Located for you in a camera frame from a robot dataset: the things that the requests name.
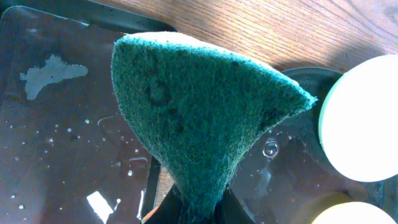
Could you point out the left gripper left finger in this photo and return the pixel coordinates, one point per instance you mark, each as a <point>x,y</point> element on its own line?
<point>170,211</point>

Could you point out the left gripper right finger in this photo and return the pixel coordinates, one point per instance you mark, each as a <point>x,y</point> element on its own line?
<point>230,211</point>

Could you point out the green yellow sponge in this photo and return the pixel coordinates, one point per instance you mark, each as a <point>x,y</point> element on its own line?
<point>198,108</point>

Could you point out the yellow plate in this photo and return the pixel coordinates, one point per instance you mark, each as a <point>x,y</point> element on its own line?
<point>353,213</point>

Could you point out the black rectangular tray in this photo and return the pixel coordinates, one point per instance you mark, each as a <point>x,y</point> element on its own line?
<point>67,154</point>

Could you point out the pale green plate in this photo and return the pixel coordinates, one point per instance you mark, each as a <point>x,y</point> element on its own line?
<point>357,126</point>

